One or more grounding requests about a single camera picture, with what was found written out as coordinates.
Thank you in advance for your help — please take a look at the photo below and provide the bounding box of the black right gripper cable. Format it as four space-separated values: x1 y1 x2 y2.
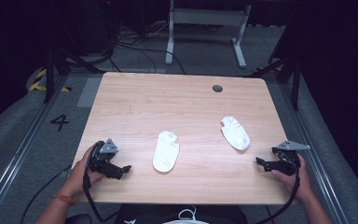
255 152 302 224

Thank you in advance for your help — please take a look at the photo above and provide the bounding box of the person's left hand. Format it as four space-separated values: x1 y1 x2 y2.
62 144 105 199

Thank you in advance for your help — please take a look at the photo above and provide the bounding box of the aluminium floor rail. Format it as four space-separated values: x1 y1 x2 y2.
0 74 69 224
278 80 351 224

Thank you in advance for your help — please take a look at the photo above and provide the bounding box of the orange bead bracelet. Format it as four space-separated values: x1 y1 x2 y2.
51 193 76 206

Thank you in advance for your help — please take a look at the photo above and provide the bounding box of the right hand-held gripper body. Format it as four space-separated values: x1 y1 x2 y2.
271 140 311 176

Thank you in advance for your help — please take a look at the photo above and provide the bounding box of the white metal desk frame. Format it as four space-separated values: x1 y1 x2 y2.
164 0 253 69

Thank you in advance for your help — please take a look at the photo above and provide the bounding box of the black metal stand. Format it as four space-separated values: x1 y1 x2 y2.
251 18 302 112
43 46 106 105

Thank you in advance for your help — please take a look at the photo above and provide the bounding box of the yellow black hazard tape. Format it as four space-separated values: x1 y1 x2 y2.
28 68 73 93

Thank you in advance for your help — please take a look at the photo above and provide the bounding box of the grey floor tape patch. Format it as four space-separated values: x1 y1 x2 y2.
76 77 103 109

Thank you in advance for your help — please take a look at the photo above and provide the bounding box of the bundle of black floor cables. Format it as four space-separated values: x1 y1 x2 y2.
108 24 187 76

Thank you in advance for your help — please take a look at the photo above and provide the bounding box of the thin black floor cable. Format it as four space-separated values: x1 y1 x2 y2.
19 165 73 224

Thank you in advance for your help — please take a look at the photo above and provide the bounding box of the white sock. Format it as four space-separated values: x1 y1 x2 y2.
152 130 181 174
220 116 252 152

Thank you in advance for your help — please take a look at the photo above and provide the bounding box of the person's right hand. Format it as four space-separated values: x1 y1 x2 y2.
270 154 314 203

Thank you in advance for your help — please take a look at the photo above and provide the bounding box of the white drawstring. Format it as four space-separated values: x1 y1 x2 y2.
177 205 199 221

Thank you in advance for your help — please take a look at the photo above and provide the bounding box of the person's black shirt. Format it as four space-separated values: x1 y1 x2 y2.
114 203 249 224

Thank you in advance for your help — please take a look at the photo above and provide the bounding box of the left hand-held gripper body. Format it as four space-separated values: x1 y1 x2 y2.
88 138 120 175

